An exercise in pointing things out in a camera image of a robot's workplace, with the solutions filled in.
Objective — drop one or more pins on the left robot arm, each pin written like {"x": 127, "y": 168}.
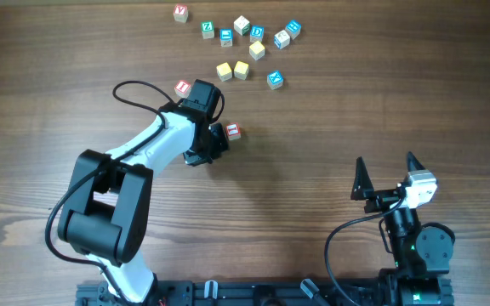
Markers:
{"x": 102, "y": 218}

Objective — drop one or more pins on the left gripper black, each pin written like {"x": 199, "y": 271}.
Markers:
{"x": 191, "y": 156}

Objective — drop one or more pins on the yellow block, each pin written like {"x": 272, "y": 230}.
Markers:
{"x": 257, "y": 50}
{"x": 241, "y": 70}
{"x": 224, "y": 72}

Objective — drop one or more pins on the red i block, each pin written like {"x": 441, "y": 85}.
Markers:
{"x": 182, "y": 88}
{"x": 233, "y": 131}

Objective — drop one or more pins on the blue X letter block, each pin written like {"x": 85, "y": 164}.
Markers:
{"x": 275, "y": 80}

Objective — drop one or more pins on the red Y letter block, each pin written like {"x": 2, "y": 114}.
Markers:
{"x": 181, "y": 13}

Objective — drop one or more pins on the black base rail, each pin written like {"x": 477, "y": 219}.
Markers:
{"x": 385, "y": 290}

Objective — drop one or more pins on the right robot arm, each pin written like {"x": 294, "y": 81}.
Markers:
{"x": 421, "y": 252}

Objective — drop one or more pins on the green Z letter block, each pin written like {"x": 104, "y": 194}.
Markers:
{"x": 207, "y": 28}

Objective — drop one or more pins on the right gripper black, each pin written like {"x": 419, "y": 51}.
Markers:
{"x": 363, "y": 189}

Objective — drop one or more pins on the blue D letter block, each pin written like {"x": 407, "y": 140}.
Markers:
{"x": 256, "y": 33}

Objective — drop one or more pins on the white green picture block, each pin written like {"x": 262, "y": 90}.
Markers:
{"x": 242, "y": 25}

